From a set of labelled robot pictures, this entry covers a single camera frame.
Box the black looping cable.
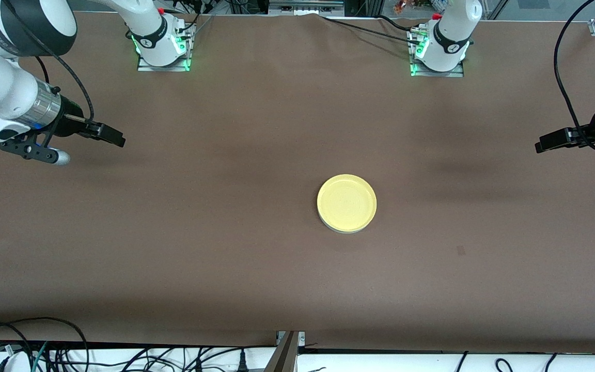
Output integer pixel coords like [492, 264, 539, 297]
[0, 317, 90, 372]

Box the green cable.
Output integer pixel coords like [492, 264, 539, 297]
[32, 341, 50, 372]

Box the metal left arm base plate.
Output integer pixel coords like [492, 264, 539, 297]
[409, 28, 466, 78]

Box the yellow round plate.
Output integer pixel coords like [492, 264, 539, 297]
[317, 174, 378, 233]

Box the aluminium profile strut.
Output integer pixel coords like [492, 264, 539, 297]
[264, 331, 306, 372]

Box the aluminium frame bar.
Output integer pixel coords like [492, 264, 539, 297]
[269, 0, 345, 16]

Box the pale green round plate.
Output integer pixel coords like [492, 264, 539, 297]
[320, 207, 377, 235]

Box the brown table cover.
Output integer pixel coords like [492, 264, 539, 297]
[0, 9, 595, 354]

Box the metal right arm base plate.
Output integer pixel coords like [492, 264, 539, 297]
[137, 23, 195, 72]

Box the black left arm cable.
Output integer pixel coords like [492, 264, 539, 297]
[553, 0, 595, 156]

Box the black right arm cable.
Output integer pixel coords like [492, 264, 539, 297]
[0, 0, 95, 122]

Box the black cable to arm base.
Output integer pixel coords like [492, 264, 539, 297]
[321, 14, 425, 46]

